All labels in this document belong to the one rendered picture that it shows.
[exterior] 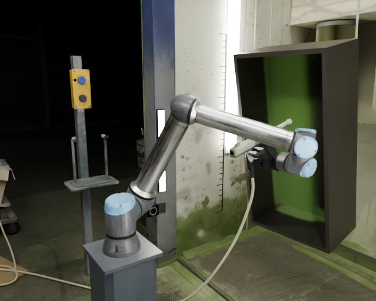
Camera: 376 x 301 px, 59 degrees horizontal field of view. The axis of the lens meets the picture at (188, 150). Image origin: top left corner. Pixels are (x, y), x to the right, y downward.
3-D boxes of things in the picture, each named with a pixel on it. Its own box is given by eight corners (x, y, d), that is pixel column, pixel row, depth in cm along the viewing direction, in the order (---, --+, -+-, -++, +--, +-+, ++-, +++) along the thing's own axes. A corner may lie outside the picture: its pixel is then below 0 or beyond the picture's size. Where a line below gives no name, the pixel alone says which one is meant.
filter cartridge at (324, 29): (350, 114, 320) (359, 22, 301) (350, 119, 288) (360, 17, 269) (310, 113, 335) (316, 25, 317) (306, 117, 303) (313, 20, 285)
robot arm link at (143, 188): (111, 211, 179) (174, 87, 155) (126, 200, 195) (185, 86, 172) (135, 227, 177) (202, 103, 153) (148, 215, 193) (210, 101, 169)
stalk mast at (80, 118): (92, 271, 264) (79, 56, 230) (95, 275, 259) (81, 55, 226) (85, 273, 260) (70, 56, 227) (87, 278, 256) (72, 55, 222)
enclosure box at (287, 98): (278, 202, 265) (267, 46, 226) (356, 227, 221) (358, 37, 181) (250, 222, 245) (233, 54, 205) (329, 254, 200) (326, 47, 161)
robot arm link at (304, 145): (165, 92, 145) (323, 138, 130) (174, 91, 157) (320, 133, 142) (159, 117, 148) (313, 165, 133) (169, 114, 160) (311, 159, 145)
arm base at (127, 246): (111, 262, 157) (110, 242, 155) (96, 246, 172) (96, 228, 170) (147, 250, 168) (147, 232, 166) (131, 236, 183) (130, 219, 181)
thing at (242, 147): (240, 187, 172) (234, 147, 164) (233, 185, 176) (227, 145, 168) (295, 151, 198) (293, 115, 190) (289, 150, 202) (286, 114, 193)
